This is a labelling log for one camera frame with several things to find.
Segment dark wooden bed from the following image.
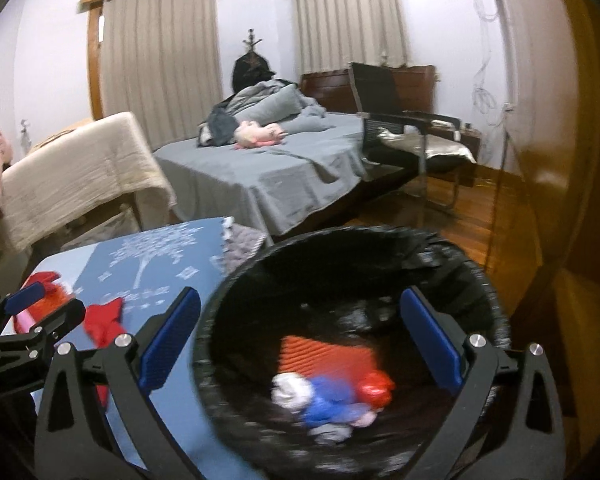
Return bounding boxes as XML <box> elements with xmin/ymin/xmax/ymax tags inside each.
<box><xmin>152</xmin><ymin>65</ymin><xmax>438</xmax><ymax>238</ymax></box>

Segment grey quilted mat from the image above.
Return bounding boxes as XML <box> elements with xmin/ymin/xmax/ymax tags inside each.
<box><xmin>220</xmin><ymin>220</ymin><xmax>267</xmax><ymax>273</ymax></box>

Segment silver seat cushion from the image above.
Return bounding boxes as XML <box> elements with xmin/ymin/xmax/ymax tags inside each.
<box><xmin>377</xmin><ymin>129</ymin><xmax>477</xmax><ymax>165</ymax></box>

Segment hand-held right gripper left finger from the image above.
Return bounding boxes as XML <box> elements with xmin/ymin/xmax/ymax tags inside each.
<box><xmin>32</xmin><ymin>286</ymin><xmax>203</xmax><ymax>480</ymax></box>

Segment wooden window frame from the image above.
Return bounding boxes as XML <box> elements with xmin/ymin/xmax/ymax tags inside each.
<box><xmin>86</xmin><ymin>2</ymin><xmax>106</xmax><ymax>121</ymax></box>

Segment black bag lined waste bin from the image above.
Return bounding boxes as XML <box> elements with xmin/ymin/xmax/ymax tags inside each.
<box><xmin>192</xmin><ymin>226</ymin><xmax>512</xmax><ymax>471</ymax></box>

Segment wide beige curtain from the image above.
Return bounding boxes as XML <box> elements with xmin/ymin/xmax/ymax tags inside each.
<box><xmin>100</xmin><ymin>0</ymin><xmax>218</xmax><ymax>151</ymax></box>

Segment narrow beige curtain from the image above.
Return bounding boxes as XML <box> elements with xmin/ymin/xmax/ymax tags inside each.
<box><xmin>295</xmin><ymin>0</ymin><xmax>412</xmax><ymax>75</ymax></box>

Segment red wrapper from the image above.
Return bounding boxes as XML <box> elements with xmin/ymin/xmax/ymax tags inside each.
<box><xmin>357</xmin><ymin>371</ymin><xmax>397</xmax><ymax>408</ymax></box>

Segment blue plastic bag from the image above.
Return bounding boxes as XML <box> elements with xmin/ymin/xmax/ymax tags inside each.
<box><xmin>300</xmin><ymin>377</ymin><xmax>371</xmax><ymax>426</ymax></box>

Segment grey duvet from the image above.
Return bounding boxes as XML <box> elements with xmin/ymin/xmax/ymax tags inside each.
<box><xmin>220</xmin><ymin>79</ymin><xmax>328</xmax><ymax>133</ymax></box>

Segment dark wooden coat rack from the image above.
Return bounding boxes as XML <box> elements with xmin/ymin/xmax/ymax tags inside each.
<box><xmin>244</xmin><ymin>27</ymin><xmax>261</xmax><ymax>61</ymax></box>

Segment grey bed sheet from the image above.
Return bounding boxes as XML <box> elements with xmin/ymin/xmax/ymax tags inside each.
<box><xmin>152</xmin><ymin>112</ymin><xmax>376</xmax><ymax>236</ymax></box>

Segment off-white cloth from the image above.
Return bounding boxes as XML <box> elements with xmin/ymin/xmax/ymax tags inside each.
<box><xmin>75</xmin><ymin>205</ymin><xmax>143</xmax><ymax>248</ymax></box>

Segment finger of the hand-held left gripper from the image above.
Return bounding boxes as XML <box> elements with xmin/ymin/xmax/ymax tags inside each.
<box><xmin>0</xmin><ymin>301</ymin><xmax>87</xmax><ymax>361</ymax></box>
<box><xmin>0</xmin><ymin>281</ymin><xmax>47</xmax><ymax>341</ymax></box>

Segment pink plush toy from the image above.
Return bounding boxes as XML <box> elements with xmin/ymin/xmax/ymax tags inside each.
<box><xmin>231</xmin><ymin>120</ymin><xmax>288</xmax><ymax>152</ymax></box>

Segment orange mesh net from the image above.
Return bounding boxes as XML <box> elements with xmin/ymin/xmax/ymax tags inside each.
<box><xmin>280</xmin><ymin>335</ymin><xmax>378</xmax><ymax>386</ymax></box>

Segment tan cloth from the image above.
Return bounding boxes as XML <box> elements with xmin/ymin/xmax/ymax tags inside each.
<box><xmin>32</xmin><ymin>117</ymin><xmax>93</xmax><ymax>148</ymax></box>

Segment red cloth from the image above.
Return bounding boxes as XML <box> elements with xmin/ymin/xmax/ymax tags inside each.
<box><xmin>22</xmin><ymin>271</ymin><xmax>63</xmax><ymax>311</ymax></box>

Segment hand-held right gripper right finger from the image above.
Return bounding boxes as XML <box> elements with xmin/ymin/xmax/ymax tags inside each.
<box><xmin>400</xmin><ymin>286</ymin><xmax>566</xmax><ymax>480</ymax></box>

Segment hanging white cables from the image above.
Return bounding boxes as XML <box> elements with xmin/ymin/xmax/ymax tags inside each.
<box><xmin>467</xmin><ymin>0</ymin><xmax>513</xmax><ymax>116</ymax></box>

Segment black office chair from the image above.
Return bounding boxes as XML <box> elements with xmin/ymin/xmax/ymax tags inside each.
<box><xmin>349</xmin><ymin>61</ymin><xmax>463</xmax><ymax>211</ymax></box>

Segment grey sock ball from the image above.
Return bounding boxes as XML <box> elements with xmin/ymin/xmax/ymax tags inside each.
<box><xmin>307</xmin><ymin>422</ymin><xmax>353</xmax><ymax>446</ymax></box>

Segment dark grey garment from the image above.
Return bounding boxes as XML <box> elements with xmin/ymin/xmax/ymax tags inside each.
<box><xmin>197</xmin><ymin>110</ymin><xmax>238</xmax><ymax>148</ymax></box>

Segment dark wooden nightstand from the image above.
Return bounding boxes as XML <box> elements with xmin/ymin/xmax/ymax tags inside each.
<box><xmin>452</xmin><ymin>127</ymin><xmax>482</xmax><ymax>188</ymax></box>

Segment black coat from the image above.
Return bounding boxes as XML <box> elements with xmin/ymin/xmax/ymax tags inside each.
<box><xmin>230</xmin><ymin>55</ymin><xmax>276</xmax><ymax>93</ymax></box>

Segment blue tree print tablecloth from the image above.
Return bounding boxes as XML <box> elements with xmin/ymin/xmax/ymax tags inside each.
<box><xmin>20</xmin><ymin>216</ymin><xmax>241</xmax><ymax>471</ymax></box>

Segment brown wooden wardrobe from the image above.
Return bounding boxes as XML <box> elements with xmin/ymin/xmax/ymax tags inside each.
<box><xmin>485</xmin><ymin>0</ymin><xmax>600</xmax><ymax>480</ymax></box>

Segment white paper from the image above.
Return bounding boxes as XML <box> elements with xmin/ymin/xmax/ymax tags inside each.
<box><xmin>271</xmin><ymin>374</ymin><xmax>313</xmax><ymax>411</ymax></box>

